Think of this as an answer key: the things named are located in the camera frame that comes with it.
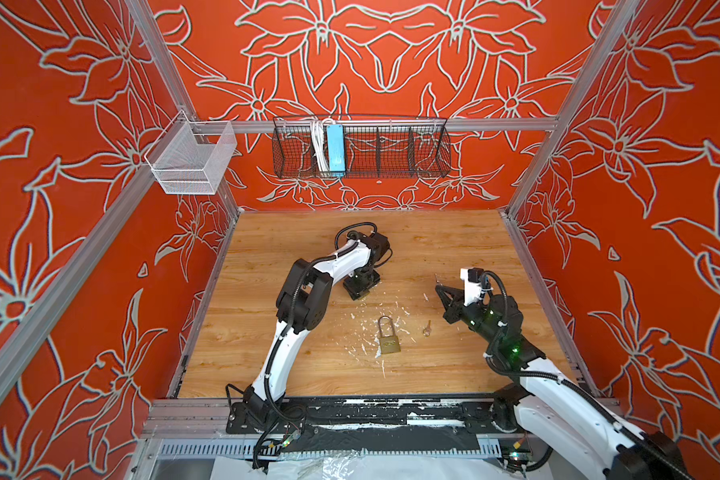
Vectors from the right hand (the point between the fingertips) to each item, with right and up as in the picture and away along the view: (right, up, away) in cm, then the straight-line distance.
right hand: (433, 287), depth 78 cm
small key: (+7, -2, +23) cm, 25 cm away
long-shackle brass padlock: (-11, -18, +7) cm, 22 cm away
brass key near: (0, -15, +10) cm, 18 cm away
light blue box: (-27, +40, +11) cm, 50 cm away
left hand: (-17, -4, +19) cm, 26 cm away
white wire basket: (-74, +39, +15) cm, 85 cm away
